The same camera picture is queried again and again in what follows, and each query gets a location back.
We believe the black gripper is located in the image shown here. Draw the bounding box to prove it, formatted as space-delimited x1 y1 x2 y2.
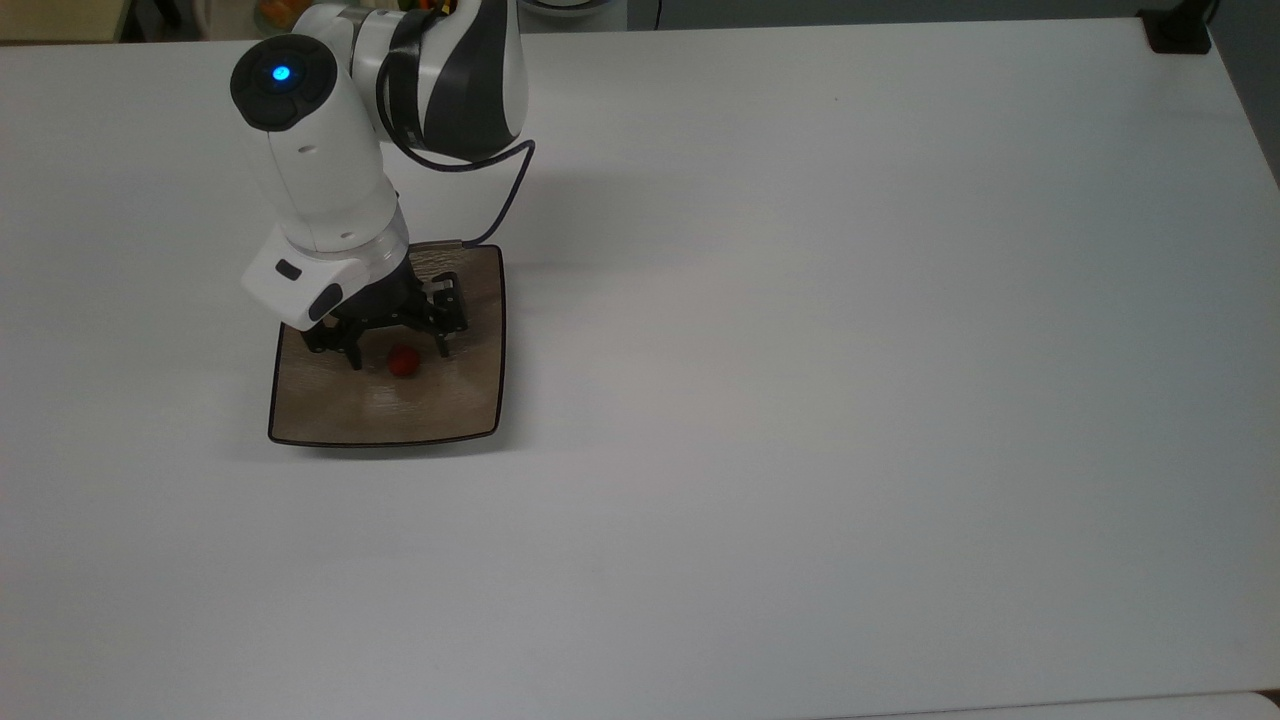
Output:
302 255 471 372

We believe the square brown ceramic plate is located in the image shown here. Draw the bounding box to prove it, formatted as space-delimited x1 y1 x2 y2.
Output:
267 241 507 449

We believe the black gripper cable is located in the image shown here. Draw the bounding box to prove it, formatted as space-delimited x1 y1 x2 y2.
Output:
384 60 538 249

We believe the black camera pole with clamp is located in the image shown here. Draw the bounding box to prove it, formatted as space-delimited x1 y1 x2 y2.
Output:
1139 0 1219 56

